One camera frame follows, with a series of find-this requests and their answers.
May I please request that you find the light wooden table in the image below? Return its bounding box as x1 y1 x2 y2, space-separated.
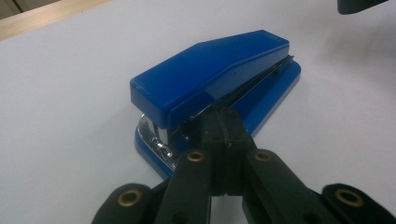
0 0 113 42

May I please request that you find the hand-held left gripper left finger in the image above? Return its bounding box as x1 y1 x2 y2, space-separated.
154 105 231 224

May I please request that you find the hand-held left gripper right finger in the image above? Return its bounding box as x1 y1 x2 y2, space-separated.
224 106 340 224

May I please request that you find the blue stapler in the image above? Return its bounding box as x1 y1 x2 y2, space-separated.
129 29 303 181

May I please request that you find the white table cover sheet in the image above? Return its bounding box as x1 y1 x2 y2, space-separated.
0 0 396 224

